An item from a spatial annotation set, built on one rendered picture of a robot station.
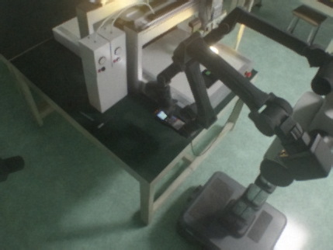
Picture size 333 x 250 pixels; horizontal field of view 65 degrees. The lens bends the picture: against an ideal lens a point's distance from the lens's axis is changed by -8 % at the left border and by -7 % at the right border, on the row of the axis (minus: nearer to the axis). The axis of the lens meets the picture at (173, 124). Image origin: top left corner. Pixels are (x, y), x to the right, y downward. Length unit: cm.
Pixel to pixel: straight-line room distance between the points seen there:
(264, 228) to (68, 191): 149
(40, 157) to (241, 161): 174
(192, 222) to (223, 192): 31
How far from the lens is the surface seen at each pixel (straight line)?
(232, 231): 194
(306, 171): 91
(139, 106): 175
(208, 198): 201
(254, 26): 120
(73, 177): 239
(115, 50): 151
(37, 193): 240
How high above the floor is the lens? 207
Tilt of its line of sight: 52 degrees down
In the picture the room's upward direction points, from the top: 9 degrees clockwise
